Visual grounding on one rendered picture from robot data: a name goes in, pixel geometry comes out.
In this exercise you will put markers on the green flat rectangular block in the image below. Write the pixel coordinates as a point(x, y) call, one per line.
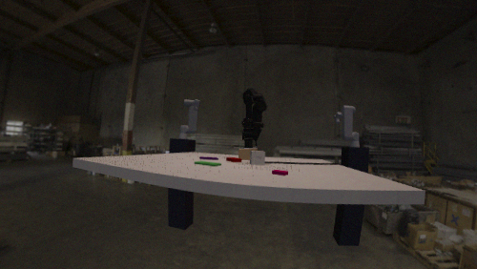
point(207, 163)

